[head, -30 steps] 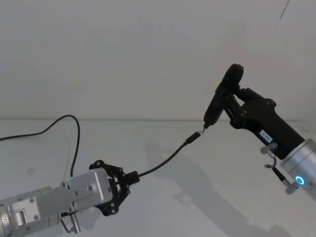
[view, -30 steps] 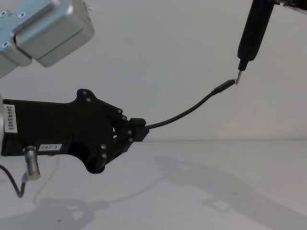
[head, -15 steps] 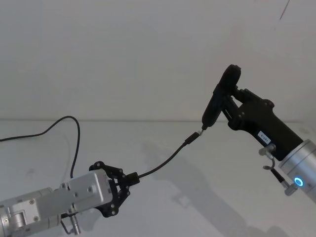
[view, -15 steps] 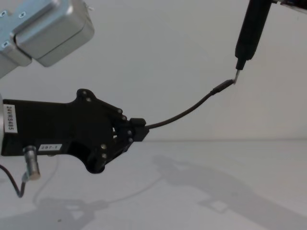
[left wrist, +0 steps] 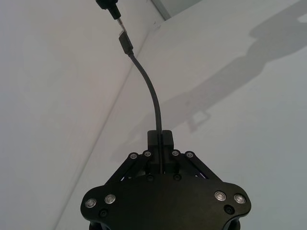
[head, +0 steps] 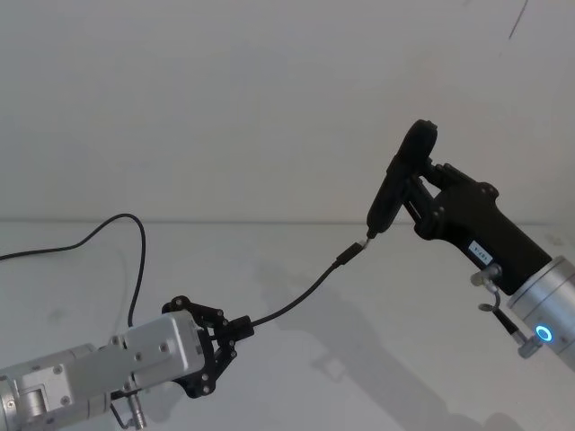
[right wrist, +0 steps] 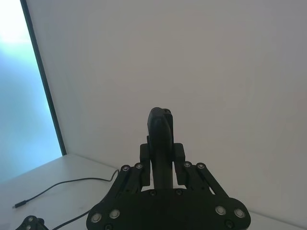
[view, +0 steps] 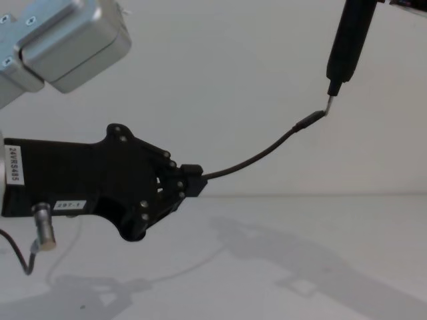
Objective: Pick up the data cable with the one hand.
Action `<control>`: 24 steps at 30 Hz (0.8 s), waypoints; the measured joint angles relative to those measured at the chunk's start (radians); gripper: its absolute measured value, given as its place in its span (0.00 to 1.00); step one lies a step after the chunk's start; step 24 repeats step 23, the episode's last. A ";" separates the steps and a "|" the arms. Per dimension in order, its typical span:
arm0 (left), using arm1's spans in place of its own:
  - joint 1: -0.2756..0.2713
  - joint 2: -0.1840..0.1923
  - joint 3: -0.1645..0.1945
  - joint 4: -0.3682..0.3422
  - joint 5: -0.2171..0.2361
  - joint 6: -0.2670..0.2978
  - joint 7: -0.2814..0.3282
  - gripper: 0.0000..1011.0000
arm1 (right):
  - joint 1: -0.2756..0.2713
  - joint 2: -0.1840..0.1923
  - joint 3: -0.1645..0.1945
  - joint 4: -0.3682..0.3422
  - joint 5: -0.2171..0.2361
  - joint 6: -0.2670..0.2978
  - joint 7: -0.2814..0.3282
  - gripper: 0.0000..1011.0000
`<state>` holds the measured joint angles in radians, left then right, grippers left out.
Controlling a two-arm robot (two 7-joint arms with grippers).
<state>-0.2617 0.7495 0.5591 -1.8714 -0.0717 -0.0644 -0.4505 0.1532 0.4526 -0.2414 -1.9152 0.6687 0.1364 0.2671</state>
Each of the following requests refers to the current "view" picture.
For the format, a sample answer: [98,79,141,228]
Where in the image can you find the thin dark cable silver plug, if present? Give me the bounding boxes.
[0,201,58,277]

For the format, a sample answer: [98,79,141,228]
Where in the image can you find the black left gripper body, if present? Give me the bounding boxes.
[1,123,161,243]

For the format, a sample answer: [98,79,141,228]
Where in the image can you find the white table cloth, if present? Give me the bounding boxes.
[0,194,427,320]

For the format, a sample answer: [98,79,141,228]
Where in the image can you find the black corded tool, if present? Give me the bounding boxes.
[201,0,380,180]

